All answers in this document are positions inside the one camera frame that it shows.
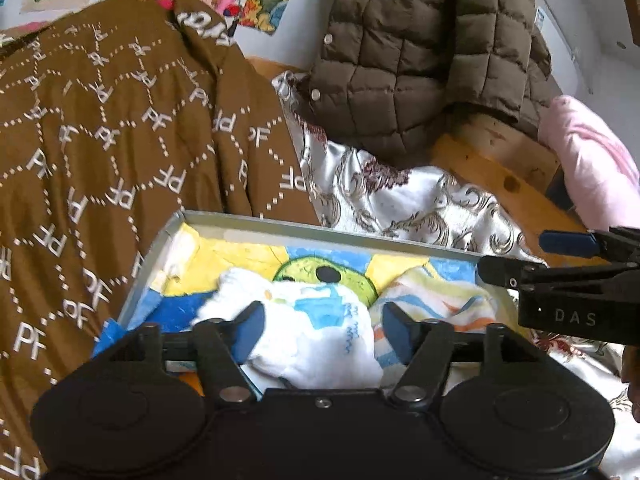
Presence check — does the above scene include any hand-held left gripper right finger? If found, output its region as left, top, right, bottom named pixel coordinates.
left=382, top=302, right=538, bottom=407

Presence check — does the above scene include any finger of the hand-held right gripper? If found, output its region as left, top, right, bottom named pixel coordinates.
left=476, top=255, right=523, bottom=291
left=539, top=226, right=640, bottom=266

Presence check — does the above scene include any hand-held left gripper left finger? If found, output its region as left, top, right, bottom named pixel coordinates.
left=107, top=301, right=266, bottom=407

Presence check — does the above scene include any pastel striped sock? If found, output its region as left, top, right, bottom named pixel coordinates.
left=372, top=265, right=501, bottom=371

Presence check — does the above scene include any white sock with blue print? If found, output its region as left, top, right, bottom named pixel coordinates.
left=192, top=267, right=383, bottom=391

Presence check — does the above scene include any metal tray with painted bottom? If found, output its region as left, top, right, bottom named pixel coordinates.
left=92, top=210, right=521, bottom=396

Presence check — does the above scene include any pink cloth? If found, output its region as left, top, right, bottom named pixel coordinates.
left=537, top=95, right=640, bottom=233

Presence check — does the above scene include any silver floral quilt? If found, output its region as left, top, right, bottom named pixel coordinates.
left=272, top=70, right=640, bottom=480

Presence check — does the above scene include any white air conditioner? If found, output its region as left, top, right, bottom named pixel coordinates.
left=535, top=5, right=581, bottom=96

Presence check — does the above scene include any brown printed blanket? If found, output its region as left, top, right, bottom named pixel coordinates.
left=0, top=0, right=321, bottom=480

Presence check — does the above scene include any brown puffer jacket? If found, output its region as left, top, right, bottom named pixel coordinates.
left=297, top=0, right=566, bottom=168

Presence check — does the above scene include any wooden ceiling trim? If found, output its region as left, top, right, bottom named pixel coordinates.
left=612, top=0, right=640, bottom=46

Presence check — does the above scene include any wooden bed frame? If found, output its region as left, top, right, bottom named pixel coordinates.
left=245, top=55, right=591, bottom=266

